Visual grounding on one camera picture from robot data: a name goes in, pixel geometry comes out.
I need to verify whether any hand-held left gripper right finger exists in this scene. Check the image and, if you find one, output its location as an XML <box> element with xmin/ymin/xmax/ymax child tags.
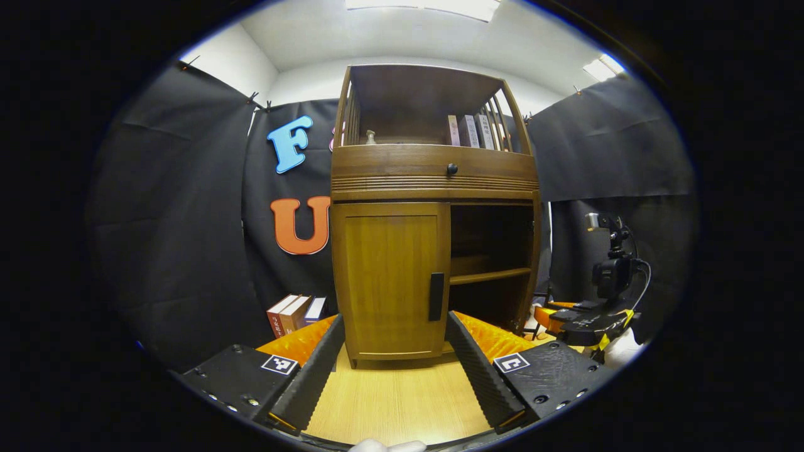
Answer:
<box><xmin>445</xmin><ymin>311</ymin><xmax>619</xmax><ymax>435</ymax></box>

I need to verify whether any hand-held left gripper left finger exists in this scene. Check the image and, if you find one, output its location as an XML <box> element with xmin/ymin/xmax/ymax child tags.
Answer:
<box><xmin>170</xmin><ymin>314</ymin><xmax>346</xmax><ymax>435</ymax></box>

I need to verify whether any wooden shoe cabinet door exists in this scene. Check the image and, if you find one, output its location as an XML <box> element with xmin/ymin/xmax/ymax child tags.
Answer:
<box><xmin>331</xmin><ymin>202</ymin><xmax>452</xmax><ymax>362</ymax></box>

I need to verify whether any wooden double-door shoe cabinet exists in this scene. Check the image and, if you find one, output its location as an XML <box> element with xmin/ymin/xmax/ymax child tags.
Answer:
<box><xmin>330</xmin><ymin>63</ymin><xmax>544</xmax><ymax>369</ymax></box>

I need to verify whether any wooden cabinet shelf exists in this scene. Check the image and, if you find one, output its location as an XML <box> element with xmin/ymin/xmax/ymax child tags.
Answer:
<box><xmin>449</xmin><ymin>267</ymin><xmax>533</xmax><ymax>286</ymax></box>

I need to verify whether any wooden cabinet drawer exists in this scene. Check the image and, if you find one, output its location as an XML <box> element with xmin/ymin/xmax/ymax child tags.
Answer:
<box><xmin>331</xmin><ymin>144</ymin><xmax>540</xmax><ymax>202</ymax></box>

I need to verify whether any brown book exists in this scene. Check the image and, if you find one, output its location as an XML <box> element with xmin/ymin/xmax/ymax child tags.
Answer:
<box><xmin>280</xmin><ymin>295</ymin><xmax>313</xmax><ymax>336</ymax></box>

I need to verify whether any red book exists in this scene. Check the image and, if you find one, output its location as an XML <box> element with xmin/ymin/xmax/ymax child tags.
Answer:
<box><xmin>266</xmin><ymin>294</ymin><xmax>301</xmax><ymax>340</ymax></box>

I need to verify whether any ceiling light panel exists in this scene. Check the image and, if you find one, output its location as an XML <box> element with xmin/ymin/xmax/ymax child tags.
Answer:
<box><xmin>582</xmin><ymin>53</ymin><xmax>627</xmax><ymax>82</ymax></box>

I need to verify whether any black backdrop cloth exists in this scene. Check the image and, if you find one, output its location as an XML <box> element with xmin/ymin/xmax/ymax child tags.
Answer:
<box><xmin>88</xmin><ymin>60</ymin><xmax>698</xmax><ymax>371</ymax></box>

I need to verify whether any black door handle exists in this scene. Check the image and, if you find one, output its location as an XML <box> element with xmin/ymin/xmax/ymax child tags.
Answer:
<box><xmin>428</xmin><ymin>272</ymin><xmax>445</xmax><ymax>322</ymax></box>

